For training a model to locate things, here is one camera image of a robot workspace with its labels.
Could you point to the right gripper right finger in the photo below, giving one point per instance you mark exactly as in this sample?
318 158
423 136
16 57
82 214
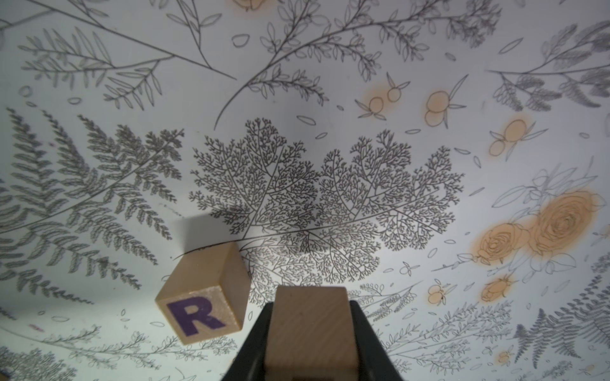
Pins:
374 363

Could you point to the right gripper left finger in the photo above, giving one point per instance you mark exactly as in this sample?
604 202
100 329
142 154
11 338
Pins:
249 363

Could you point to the wooden block brown E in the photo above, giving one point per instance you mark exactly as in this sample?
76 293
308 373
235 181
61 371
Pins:
311 335

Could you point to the wooden block purple R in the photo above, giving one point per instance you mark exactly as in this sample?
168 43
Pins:
207 294

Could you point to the floral table mat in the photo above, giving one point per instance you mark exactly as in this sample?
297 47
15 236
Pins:
446 162

